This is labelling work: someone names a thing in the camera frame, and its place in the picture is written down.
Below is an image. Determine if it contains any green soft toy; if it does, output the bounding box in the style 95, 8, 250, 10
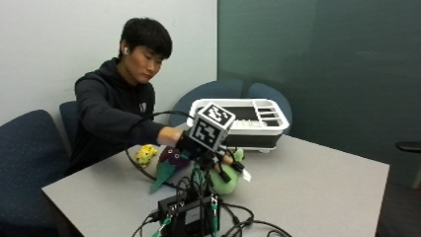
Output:
208, 147, 248, 196

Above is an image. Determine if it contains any purple and teal soft toy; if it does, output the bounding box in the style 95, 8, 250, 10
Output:
148, 146, 193, 195

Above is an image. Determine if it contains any black electronics box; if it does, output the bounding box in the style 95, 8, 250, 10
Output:
156, 193, 221, 237

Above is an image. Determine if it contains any white cube with black markers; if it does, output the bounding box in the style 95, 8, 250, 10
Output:
188, 101, 237, 153

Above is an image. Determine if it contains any white and black dish rack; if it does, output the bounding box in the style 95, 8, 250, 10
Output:
185, 98, 290, 154

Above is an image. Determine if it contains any yellow soft toy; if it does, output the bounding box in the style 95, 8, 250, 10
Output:
133, 143, 159, 169

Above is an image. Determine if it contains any the person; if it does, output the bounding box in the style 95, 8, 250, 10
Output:
64, 17, 185, 178

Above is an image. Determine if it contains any black armrest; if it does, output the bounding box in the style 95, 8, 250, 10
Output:
394, 140, 421, 154

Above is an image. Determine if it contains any large blue chair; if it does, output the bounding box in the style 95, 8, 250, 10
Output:
0, 109, 72, 237

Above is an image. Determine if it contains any black cable bundle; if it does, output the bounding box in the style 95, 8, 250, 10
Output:
217, 200, 294, 237

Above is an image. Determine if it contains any green cable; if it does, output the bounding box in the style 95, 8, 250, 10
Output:
151, 215, 173, 237

